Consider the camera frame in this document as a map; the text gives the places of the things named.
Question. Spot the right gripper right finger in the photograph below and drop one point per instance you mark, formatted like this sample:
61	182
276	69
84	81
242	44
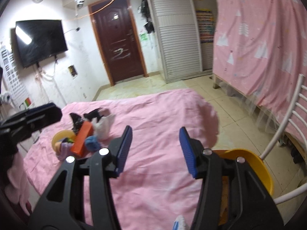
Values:
236	191

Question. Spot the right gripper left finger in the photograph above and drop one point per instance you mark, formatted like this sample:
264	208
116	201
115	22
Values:
61	206

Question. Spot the orange rectangular box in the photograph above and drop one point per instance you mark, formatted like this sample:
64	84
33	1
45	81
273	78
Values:
78	148

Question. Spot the white plastic bag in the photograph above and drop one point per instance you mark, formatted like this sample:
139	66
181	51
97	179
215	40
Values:
103	126

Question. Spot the black and white sock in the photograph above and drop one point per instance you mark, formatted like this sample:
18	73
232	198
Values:
96	114

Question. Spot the purple knitted cloth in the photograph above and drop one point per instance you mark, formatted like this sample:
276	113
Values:
64	151

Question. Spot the black bag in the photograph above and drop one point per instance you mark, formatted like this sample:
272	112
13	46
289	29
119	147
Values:
77	122

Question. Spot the yellow round lid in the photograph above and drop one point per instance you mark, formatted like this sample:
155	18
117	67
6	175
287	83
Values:
58	137

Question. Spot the eye chart poster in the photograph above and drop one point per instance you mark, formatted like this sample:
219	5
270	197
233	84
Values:
14	85

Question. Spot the pink bed sheet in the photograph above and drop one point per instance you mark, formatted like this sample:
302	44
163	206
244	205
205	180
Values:
155	186

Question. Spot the white metal chair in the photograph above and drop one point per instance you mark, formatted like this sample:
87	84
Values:
292	128

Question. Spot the dark brown door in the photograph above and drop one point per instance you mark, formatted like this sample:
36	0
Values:
117	39

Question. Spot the pink tree-print curtain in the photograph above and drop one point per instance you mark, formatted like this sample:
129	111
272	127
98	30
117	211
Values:
259	51

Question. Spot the black bags on hook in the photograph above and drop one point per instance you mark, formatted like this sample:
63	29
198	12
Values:
145	11

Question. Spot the white louvered wardrobe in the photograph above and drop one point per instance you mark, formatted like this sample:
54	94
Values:
175	23

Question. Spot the white wall power adapter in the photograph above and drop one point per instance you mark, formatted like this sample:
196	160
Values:
5	98

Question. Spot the black wall television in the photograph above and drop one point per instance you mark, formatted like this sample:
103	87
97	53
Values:
38	40

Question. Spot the white security camera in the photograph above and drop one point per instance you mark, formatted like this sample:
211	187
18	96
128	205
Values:
79	3

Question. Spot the colourful wall chart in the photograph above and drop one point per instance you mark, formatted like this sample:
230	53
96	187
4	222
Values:
206	25

